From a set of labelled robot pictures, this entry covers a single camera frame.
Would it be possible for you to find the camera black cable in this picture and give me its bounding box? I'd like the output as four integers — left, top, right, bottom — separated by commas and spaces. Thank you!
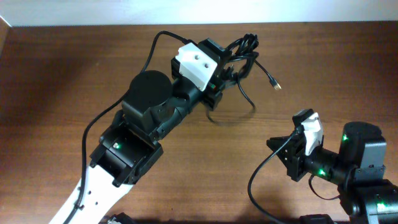
62, 30, 190, 224
247, 124, 304, 224

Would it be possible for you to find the left camera black cable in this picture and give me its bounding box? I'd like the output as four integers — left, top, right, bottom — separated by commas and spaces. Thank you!
62, 30, 190, 224

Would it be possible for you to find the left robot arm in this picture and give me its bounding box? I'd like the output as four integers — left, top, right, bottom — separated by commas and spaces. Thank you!
52, 39, 232, 223

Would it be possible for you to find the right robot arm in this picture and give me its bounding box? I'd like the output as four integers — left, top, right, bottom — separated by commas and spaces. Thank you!
266, 109, 397, 223

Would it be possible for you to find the right camera black cable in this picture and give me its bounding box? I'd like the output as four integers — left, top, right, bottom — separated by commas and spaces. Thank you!
247, 124, 304, 224

